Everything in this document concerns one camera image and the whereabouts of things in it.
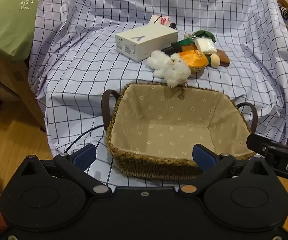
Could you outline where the green and white plush toy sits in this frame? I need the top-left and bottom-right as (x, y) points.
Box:
(184, 30), (216, 43)

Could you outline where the beige egg-shaped sponge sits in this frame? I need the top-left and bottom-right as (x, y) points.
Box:
(205, 54), (221, 68)

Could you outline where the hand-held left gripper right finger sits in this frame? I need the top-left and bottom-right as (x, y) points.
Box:
(179, 144), (276, 197)

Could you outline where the black makeup sponge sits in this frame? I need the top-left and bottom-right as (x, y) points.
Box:
(161, 44), (184, 55)

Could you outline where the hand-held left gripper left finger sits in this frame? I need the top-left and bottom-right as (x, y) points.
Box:
(14, 144), (111, 197)

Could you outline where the pink hair tie packet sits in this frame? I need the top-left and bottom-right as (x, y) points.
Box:
(148, 15), (177, 29)

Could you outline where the white cardboard phone box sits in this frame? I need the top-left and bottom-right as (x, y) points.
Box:
(115, 26), (179, 63)

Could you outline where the teal and orange soft toy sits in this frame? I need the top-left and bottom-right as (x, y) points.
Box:
(178, 39), (197, 53)

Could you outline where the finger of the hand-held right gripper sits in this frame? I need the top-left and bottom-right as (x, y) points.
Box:
(246, 134), (288, 158)

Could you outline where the checked white cloth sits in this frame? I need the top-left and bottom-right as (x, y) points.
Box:
(28, 0), (288, 188)

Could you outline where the brown leather case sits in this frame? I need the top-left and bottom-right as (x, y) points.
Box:
(215, 49), (231, 67)

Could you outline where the orange plush toy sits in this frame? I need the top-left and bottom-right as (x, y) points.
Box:
(178, 50), (208, 68)

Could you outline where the woven basket with fabric lining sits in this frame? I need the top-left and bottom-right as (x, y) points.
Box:
(101, 82), (258, 180)

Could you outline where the black and white striped item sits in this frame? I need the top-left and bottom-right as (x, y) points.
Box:
(279, 4), (288, 20)

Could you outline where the black cable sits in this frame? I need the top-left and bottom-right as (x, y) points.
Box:
(64, 124), (107, 154)

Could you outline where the white fluffy plush toy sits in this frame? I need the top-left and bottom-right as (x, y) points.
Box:
(146, 51), (192, 101)

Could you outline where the white cotton pad packet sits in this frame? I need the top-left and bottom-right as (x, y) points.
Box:
(194, 37), (218, 55)

